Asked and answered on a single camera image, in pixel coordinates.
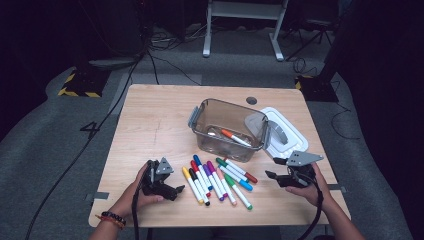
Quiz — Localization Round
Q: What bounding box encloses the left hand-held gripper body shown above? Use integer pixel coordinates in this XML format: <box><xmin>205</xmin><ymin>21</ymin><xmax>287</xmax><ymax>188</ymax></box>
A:
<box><xmin>142</xmin><ymin>156</ymin><xmax>176</xmax><ymax>200</ymax></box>

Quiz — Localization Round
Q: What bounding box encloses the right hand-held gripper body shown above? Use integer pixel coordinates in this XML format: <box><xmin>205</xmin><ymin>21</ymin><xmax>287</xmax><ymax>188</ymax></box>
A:
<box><xmin>278</xmin><ymin>150</ymin><xmax>324</xmax><ymax>188</ymax></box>

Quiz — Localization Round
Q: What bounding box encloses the yellow marker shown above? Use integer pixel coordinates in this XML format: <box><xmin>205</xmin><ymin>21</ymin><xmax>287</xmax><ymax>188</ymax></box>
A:
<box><xmin>181</xmin><ymin>166</ymin><xmax>205</xmax><ymax>205</ymax></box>

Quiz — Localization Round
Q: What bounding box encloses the dark red marker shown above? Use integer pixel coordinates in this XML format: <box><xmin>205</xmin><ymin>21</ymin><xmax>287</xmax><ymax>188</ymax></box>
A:
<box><xmin>223</xmin><ymin>157</ymin><xmax>259</xmax><ymax>185</ymax></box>

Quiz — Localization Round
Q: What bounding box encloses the white container lid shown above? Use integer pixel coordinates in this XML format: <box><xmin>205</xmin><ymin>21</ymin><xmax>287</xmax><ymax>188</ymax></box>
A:
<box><xmin>244</xmin><ymin>106</ymin><xmax>309</xmax><ymax>160</ymax></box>

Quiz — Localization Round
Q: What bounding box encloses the purple marker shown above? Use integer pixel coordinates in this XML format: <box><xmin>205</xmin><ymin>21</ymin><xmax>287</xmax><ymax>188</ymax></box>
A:
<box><xmin>202</xmin><ymin>163</ymin><xmax>225</xmax><ymax>202</ymax></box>

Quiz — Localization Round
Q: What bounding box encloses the magenta marker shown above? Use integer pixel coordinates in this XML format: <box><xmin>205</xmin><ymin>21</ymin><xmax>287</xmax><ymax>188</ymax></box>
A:
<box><xmin>206</xmin><ymin>160</ymin><xmax>229</xmax><ymax>199</ymax></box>

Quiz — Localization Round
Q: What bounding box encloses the pink marker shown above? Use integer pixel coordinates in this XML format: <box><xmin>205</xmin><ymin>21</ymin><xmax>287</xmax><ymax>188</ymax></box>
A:
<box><xmin>216</xmin><ymin>167</ymin><xmax>238</xmax><ymax>206</ymax></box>

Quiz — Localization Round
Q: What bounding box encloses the dark green marker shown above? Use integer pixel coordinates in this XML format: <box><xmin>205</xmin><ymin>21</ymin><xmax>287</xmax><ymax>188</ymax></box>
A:
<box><xmin>215</xmin><ymin>157</ymin><xmax>249</xmax><ymax>183</ymax></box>

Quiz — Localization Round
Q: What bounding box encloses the orange marker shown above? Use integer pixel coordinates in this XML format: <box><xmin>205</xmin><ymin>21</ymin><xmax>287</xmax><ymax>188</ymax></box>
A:
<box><xmin>220</xmin><ymin>128</ymin><xmax>253</xmax><ymax>148</ymax></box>

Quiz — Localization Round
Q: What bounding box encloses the clear grey plastic container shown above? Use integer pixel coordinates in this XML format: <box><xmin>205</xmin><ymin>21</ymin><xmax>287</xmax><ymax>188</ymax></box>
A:
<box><xmin>187</xmin><ymin>98</ymin><xmax>272</xmax><ymax>164</ymax></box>

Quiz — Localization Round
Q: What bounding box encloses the person's right hand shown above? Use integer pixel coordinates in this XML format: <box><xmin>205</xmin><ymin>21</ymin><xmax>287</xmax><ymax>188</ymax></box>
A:
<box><xmin>285</xmin><ymin>163</ymin><xmax>334</xmax><ymax>213</ymax></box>

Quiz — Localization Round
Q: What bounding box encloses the person's left hand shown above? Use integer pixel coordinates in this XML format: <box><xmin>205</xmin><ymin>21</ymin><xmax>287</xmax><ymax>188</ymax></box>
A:
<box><xmin>113</xmin><ymin>163</ymin><xmax>164</xmax><ymax>219</ymax></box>

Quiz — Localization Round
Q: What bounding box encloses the black tripod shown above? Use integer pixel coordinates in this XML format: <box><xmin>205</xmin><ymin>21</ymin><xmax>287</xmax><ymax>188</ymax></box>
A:
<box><xmin>285</xmin><ymin>18</ymin><xmax>334</xmax><ymax>62</ymax></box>

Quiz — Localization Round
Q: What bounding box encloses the black stand column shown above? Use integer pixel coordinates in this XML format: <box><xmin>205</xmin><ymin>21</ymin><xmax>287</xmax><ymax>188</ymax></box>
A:
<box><xmin>321</xmin><ymin>0</ymin><xmax>359</xmax><ymax>84</ymax></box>

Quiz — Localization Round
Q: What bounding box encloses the grey stand foot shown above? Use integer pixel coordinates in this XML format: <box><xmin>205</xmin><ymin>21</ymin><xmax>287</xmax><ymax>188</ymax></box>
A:
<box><xmin>88</xmin><ymin>56</ymin><xmax>140</xmax><ymax>71</ymax></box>

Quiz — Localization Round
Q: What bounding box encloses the right hand-held gripper black cable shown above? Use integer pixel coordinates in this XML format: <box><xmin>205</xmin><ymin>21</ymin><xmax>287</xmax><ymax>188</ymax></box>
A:
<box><xmin>297</xmin><ymin>166</ymin><xmax>325</xmax><ymax>240</ymax></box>

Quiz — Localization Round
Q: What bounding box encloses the hand-held gripper black cable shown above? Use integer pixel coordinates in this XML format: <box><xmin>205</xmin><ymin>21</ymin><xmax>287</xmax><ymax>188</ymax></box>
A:
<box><xmin>132</xmin><ymin>166</ymin><xmax>151</xmax><ymax>240</ymax></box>
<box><xmin>297</xmin><ymin>166</ymin><xmax>325</xmax><ymax>240</ymax></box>

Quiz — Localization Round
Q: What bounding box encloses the left hand-held gripper black cable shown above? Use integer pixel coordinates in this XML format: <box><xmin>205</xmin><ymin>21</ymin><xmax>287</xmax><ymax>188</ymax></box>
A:
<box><xmin>132</xmin><ymin>166</ymin><xmax>151</xmax><ymax>240</ymax></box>

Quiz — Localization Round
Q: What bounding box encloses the black bead bracelet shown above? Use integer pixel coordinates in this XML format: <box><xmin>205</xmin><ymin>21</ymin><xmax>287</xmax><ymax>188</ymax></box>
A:
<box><xmin>100</xmin><ymin>210</ymin><xmax>127</xmax><ymax>226</ymax></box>

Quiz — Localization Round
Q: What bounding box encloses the red bead bracelet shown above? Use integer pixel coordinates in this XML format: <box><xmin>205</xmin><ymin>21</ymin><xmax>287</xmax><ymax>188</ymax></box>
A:
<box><xmin>94</xmin><ymin>214</ymin><xmax>125</xmax><ymax>231</ymax></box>

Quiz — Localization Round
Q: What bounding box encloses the thin black looped cable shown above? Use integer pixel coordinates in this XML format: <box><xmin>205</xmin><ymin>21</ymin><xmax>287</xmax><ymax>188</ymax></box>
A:
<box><xmin>329</xmin><ymin>79</ymin><xmax>362</xmax><ymax>141</ymax></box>

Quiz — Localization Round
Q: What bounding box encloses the black yellow striped base plate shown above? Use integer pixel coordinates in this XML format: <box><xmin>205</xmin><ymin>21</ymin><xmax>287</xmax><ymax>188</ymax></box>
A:
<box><xmin>294</xmin><ymin>74</ymin><xmax>340</xmax><ymax>103</ymax></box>
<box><xmin>57</xmin><ymin>67</ymin><xmax>111</xmax><ymax>99</ymax></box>

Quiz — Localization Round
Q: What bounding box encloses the thick black floor cable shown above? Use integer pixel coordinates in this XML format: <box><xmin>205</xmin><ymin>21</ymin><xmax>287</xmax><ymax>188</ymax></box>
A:
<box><xmin>24</xmin><ymin>49</ymin><xmax>149</xmax><ymax>240</ymax></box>

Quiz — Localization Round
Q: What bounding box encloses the coiled black cable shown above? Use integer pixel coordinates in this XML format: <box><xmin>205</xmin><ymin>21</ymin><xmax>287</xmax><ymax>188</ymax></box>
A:
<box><xmin>292</xmin><ymin>57</ymin><xmax>318</xmax><ymax>77</ymax></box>

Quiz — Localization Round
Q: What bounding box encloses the thin black floor cable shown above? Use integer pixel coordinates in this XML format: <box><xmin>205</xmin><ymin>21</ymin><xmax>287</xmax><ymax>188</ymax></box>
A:
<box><xmin>146</xmin><ymin>49</ymin><xmax>202</xmax><ymax>87</ymax></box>

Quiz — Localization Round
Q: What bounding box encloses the bundle of floor cables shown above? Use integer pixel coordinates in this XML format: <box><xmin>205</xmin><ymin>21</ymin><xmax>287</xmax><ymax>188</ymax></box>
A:
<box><xmin>148</xmin><ymin>23</ymin><xmax>209</xmax><ymax>52</ymax></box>

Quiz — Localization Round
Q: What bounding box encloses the white desk frame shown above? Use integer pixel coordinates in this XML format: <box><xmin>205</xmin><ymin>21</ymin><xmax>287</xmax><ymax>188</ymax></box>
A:
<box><xmin>202</xmin><ymin>0</ymin><xmax>290</xmax><ymax>62</ymax></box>

